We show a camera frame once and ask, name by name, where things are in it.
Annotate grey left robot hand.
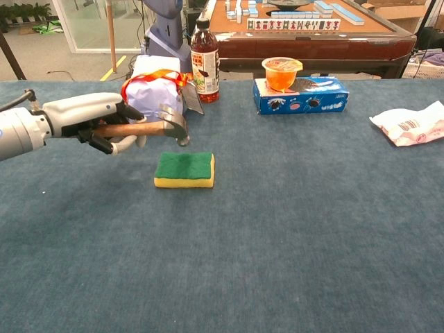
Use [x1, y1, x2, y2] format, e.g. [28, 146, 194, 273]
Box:
[43, 92, 148, 156]

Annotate wooden handle claw hammer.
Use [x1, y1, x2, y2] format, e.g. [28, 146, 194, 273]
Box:
[92, 103, 191, 147]

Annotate green yellow sponge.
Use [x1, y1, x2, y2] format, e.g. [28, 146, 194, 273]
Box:
[153, 151, 216, 189]

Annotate white paper wrapped box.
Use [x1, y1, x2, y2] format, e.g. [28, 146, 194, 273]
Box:
[125, 54, 185, 123]

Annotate wooden pole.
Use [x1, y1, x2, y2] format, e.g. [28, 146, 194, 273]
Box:
[105, 0, 118, 74]

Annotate green cloth item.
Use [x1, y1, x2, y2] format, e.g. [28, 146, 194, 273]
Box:
[31, 19, 65, 35]

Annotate black tripod leg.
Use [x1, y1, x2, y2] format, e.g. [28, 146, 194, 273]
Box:
[0, 29, 28, 81]

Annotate potted green plants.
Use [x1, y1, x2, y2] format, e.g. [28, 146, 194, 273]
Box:
[0, 2, 52, 25]

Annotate grey card tag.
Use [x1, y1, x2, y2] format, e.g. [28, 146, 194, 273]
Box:
[180, 82, 205, 116]

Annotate brown tea bottle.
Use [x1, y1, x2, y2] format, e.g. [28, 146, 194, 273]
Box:
[190, 17, 221, 104]

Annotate orange jelly cup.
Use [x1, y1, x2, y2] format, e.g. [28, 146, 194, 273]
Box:
[261, 56, 304, 93]

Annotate brown mahjong table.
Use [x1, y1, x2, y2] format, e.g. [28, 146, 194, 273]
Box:
[199, 0, 418, 80]

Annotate face-up mahjong tile row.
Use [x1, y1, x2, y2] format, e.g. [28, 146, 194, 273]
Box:
[246, 18, 342, 31]

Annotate blue cookie box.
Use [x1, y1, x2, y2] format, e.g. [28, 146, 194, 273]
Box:
[252, 76, 350, 116]

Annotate blue white mahjong tile row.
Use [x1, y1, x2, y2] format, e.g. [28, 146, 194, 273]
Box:
[331, 2, 365, 26]
[270, 10, 322, 19]

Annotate white pink plastic package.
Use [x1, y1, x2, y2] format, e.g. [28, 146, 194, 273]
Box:
[368, 100, 444, 148]

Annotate cardboard box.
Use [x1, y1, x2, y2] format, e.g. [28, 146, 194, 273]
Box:
[360, 0, 438, 34]

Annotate white plastic basket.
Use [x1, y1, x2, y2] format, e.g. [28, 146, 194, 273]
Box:
[401, 51, 444, 80]

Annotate purple cloth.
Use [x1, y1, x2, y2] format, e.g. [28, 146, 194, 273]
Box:
[421, 51, 444, 67]

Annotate black floor cable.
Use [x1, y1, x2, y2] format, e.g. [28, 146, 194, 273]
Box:
[46, 70, 76, 81]

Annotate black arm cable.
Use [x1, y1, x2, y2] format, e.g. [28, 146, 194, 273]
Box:
[0, 89, 39, 114]

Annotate grey blue robot pedestal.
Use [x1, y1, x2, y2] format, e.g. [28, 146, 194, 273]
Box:
[140, 0, 194, 74]

